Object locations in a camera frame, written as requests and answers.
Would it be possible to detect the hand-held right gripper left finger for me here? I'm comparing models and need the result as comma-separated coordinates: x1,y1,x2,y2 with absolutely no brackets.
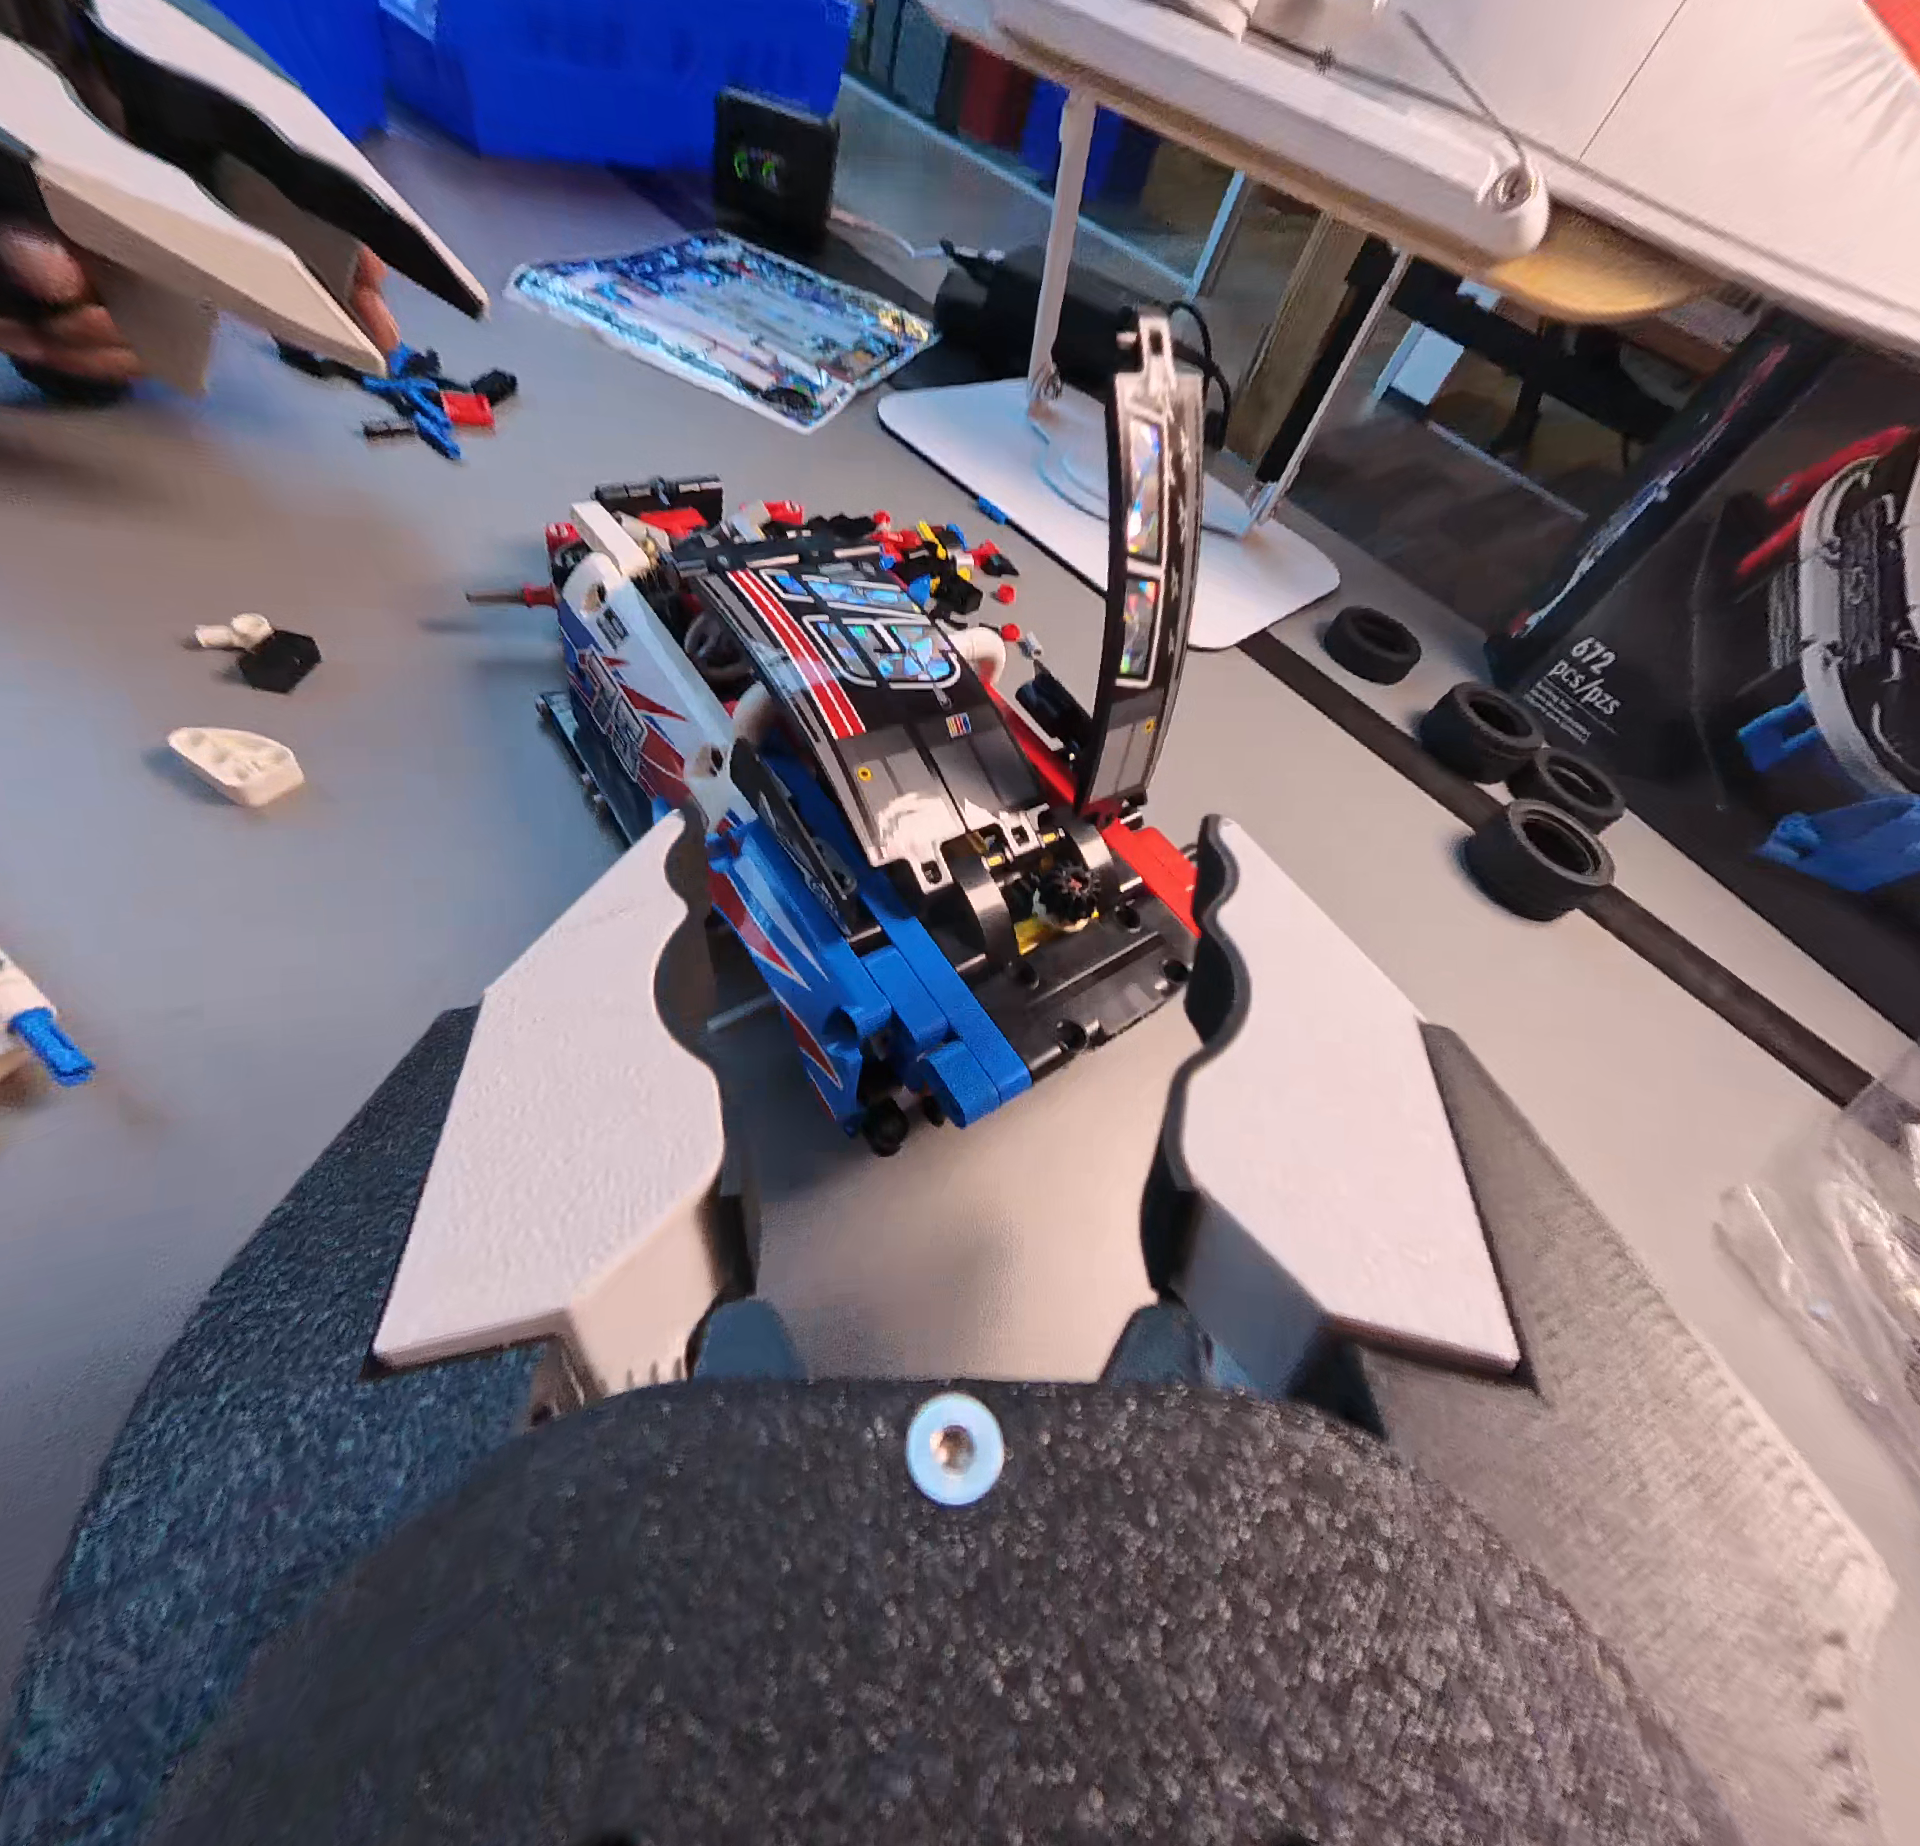
373,808,758,1401

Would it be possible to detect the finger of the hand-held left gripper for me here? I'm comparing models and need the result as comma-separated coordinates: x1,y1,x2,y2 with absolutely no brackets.
0,34,393,397
0,0,492,322

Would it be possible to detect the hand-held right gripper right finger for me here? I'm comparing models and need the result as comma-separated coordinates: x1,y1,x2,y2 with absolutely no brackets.
1143,814,1526,1396

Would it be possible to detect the large blue plastic bin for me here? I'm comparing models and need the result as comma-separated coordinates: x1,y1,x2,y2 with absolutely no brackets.
381,0,856,176

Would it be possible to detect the white curved lego piece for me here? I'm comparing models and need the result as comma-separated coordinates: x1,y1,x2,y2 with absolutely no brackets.
165,724,307,808

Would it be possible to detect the lego race car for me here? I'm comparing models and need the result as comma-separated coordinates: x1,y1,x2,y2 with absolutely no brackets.
464,309,1209,1163

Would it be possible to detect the pile of blue lego pieces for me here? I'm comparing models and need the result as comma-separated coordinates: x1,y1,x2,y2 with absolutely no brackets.
274,339,519,462

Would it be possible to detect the black lego tyre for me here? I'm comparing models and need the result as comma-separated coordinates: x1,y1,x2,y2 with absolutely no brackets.
1462,799,1619,921
1416,683,1548,786
1506,748,1626,831
1320,608,1425,683

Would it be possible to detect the lego instruction booklet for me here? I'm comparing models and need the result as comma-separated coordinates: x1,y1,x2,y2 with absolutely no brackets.
507,229,939,430

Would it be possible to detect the white and red lego panel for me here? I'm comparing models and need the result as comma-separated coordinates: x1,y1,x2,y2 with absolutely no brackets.
0,945,97,1090

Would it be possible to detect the black lego set box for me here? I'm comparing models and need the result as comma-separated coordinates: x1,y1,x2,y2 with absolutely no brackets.
1485,309,1920,903

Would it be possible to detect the pile of mixed lego pieces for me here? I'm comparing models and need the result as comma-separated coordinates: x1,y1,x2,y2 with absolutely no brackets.
861,511,1051,633

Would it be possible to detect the person's left hand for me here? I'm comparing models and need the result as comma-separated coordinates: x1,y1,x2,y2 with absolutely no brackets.
0,229,153,407

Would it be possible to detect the small black display device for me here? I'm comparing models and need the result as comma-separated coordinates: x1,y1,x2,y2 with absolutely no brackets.
712,88,841,250

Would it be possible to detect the crumpled clear plastic bag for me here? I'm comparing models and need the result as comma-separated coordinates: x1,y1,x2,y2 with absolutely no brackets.
1717,1041,1920,1487

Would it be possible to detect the black power adapter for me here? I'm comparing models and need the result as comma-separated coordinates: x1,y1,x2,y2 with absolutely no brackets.
933,241,1143,393

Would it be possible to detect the white monitor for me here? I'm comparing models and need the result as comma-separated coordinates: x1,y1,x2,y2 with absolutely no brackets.
892,0,1920,363

